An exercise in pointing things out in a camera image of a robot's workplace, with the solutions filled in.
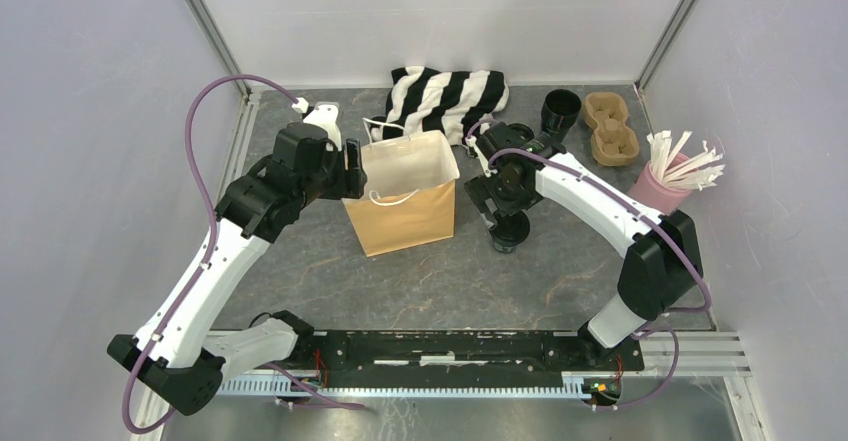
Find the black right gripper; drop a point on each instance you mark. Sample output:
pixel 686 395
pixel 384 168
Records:
pixel 482 188

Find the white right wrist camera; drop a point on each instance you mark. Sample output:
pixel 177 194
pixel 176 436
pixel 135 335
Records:
pixel 473 146

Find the stack of black lids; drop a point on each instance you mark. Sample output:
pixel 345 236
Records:
pixel 520 134

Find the pink straw holder cup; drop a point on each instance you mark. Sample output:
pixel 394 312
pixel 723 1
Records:
pixel 649 191

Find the white wrapped straws bundle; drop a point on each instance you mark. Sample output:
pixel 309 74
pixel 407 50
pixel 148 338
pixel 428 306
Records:
pixel 672 169

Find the black paper coffee cup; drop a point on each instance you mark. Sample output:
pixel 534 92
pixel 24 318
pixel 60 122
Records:
pixel 509 232

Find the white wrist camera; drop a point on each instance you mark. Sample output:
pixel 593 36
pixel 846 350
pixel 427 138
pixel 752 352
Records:
pixel 473 146
pixel 322 114

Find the brown paper bag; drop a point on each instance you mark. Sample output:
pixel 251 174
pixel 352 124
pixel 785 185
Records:
pixel 409 198

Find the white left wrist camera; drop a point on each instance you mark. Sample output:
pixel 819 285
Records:
pixel 322 114

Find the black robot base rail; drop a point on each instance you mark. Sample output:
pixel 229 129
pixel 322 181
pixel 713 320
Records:
pixel 454 362

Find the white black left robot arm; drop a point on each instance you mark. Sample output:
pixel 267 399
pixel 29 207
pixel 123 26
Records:
pixel 172 354

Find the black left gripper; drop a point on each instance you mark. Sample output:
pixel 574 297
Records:
pixel 352 181

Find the black white striped towel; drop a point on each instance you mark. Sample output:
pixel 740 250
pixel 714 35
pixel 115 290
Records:
pixel 424 99

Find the brown cardboard cup carrier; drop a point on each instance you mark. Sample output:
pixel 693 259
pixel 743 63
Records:
pixel 613 143

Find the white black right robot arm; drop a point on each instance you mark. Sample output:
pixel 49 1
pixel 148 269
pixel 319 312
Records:
pixel 660 252

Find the stack of black cups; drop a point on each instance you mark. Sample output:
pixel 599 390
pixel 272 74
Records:
pixel 559 112

